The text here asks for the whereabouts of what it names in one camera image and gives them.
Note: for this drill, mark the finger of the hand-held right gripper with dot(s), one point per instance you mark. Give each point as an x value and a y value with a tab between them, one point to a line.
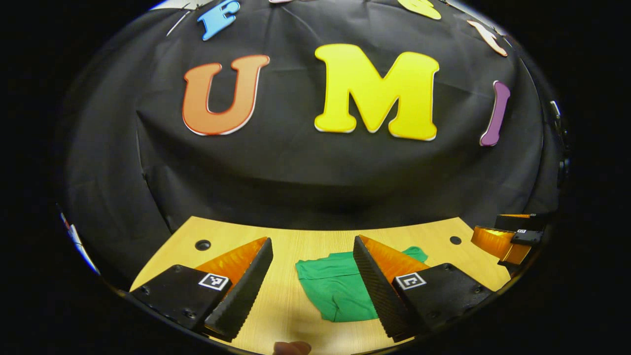
527	237
527	222

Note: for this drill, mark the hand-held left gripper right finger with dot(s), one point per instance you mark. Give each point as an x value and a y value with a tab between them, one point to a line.
377	291

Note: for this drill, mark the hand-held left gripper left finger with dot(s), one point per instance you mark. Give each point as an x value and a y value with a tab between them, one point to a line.
246	291

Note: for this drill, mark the green T-shirt with blue trim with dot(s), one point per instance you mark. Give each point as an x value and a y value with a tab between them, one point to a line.
335	291

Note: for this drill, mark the black backdrop cloth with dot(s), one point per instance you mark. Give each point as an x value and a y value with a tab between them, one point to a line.
296	162

